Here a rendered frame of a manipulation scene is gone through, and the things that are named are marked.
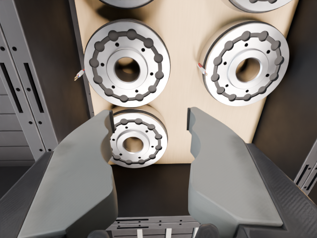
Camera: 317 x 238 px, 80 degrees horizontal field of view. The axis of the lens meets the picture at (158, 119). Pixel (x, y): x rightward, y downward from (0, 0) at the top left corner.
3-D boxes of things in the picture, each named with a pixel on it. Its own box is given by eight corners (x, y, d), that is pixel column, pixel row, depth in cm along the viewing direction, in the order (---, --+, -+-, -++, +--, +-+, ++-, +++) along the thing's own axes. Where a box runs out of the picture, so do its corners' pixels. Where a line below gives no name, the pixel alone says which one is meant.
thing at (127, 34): (74, 24, 20) (72, 24, 20) (168, 17, 20) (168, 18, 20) (95, 107, 26) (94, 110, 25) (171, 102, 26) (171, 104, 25)
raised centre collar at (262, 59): (230, 47, 22) (232, 48, 21) (272, 47, 22) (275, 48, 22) (222, 88, 24) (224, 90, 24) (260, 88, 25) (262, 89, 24)
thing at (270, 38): (210, 22, 21) (212, 22, 20) (299, 22, 21) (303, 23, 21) (199, 105, 26) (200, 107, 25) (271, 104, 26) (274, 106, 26)
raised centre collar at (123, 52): (102, 48, 21) (101, 49, 21) (146, 45, 21) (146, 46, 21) (110, 89, 24) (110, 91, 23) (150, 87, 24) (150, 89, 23)
